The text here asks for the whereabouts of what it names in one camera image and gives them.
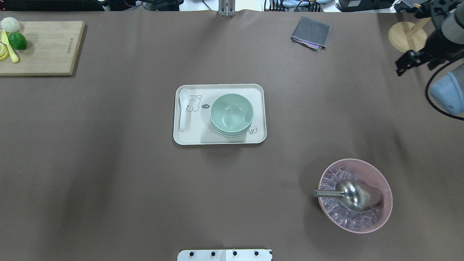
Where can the pink bowl with ice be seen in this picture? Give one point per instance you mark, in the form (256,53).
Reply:
(340,215)

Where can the cream rectangular tray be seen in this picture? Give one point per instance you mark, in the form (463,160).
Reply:
(198,126)

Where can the green bowl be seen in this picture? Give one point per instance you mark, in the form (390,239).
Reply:
(232,135)
(248,127)
(231,112)

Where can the aluminium frame post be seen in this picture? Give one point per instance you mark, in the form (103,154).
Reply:
(226,8)

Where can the lemon slice right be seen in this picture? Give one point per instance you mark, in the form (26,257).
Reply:
(4,52)

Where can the yellow plastic knife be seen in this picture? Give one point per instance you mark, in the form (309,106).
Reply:
(12,54)

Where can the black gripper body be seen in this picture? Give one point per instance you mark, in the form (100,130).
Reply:
(440,46)

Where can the green bowl on tray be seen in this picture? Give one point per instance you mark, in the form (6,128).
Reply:
(232,135)

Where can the metal ice scoop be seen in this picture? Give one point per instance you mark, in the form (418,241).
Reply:
(354,195)

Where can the wooden cutting board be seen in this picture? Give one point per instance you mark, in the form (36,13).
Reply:
(52,50)

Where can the green lime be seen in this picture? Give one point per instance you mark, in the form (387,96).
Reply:
(17,41)

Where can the grey folded cloth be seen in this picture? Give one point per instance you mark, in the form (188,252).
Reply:
(311,33)

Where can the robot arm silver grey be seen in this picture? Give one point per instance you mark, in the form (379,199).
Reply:
(446,94)

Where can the white garlic bun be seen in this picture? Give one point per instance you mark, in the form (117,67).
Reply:
(10,24)

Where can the wooden mug tree stand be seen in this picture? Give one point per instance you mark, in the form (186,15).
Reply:
(406,36)

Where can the white ceramic spoon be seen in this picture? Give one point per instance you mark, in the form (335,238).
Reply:
(184,99)

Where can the white camera pole mount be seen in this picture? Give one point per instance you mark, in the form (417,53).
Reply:
(248,254)

